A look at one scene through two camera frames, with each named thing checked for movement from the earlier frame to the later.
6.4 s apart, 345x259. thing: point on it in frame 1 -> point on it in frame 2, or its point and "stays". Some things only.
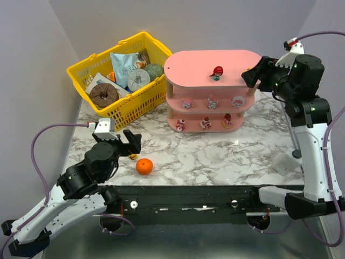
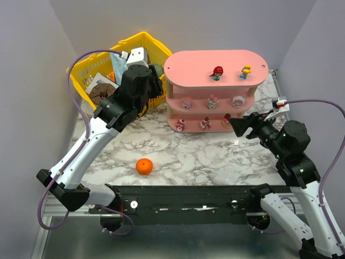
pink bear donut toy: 227,122 stays
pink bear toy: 206,124 stays
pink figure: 212,102 stays
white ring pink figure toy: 237,101 stays
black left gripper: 122,145 -> 157,81
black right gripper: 266,74 -> 253,124
